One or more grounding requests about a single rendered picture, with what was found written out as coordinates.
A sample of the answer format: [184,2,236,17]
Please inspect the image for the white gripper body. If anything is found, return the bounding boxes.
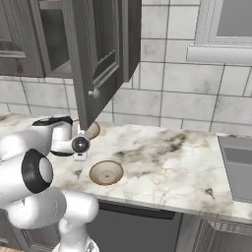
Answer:
[73,151,89,162]

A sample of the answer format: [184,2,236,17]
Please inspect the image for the large tan bowl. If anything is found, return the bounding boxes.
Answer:
[72,119,101,141]

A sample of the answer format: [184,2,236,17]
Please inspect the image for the small tan bowl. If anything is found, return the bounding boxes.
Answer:
[89,159,125,187]

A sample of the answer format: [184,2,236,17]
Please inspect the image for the grey base cabinet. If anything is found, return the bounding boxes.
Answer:
[0,210,64,252]

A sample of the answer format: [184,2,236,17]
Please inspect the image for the dark grey open cabinet door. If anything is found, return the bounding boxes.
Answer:
[63,0,125,131]

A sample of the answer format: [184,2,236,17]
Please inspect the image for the grey base cabinet door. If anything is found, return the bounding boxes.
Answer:
[192,219,252,252]

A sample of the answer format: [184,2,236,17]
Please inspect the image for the round metal door knob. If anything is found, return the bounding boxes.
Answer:
[88,88,101,99]

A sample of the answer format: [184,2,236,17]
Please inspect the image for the dark grey dishwasher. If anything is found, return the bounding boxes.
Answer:
[86,201,183,252]

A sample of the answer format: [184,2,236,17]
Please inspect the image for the grey sink basin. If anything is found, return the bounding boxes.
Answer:
[217,133,252,205]

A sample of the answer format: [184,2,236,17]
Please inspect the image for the white window sill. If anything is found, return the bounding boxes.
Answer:
[186,43,252,66]

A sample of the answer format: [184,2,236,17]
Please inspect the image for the white framed window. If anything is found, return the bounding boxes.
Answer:
[194,0,252,46]

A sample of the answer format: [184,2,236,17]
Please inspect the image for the dark grey open wall cabinet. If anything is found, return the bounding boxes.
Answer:
[29,0,143,84]

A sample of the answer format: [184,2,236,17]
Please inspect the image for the dark grey closed wall cabinet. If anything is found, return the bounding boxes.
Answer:
[0,0,45,79]

